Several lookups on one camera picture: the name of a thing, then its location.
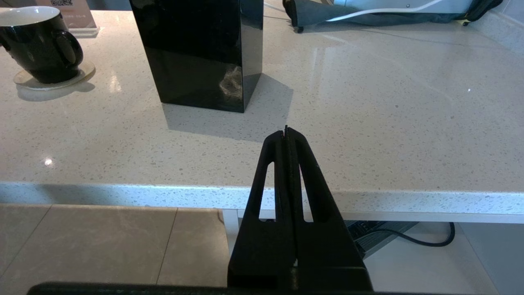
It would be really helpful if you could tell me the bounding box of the black mug white inside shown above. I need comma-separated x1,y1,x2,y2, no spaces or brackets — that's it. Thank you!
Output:
0,6,84,84

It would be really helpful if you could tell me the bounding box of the dark slate cloth bundle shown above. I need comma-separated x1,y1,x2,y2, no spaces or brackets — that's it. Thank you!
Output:
282,0,503,33

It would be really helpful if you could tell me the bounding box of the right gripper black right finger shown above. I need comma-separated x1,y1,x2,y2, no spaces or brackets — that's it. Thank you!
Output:
287,126,374,290

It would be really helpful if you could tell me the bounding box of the silver microwave oven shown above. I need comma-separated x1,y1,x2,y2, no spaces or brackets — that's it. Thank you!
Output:
334,0,473,15

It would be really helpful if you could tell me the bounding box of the black cable under counter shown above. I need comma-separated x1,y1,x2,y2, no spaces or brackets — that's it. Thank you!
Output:
370,221,456,247

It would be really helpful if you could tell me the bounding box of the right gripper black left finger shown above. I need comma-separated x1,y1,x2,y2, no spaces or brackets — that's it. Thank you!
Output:
227,129,295,288

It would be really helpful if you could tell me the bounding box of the QR code sign stand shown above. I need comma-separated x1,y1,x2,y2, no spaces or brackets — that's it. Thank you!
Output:
35,0,101,38

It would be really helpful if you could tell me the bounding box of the black tissue box white lid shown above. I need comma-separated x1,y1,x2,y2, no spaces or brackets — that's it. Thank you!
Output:
129,0,264,113

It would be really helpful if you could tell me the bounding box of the black power strip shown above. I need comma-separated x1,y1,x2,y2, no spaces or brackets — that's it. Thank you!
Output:
344,220,420,259

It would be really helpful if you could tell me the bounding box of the round white coaster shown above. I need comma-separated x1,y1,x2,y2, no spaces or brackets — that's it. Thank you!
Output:
13,61,96,91

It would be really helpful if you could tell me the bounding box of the white power cable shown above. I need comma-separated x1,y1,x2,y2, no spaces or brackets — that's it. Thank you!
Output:
325,0,445,23

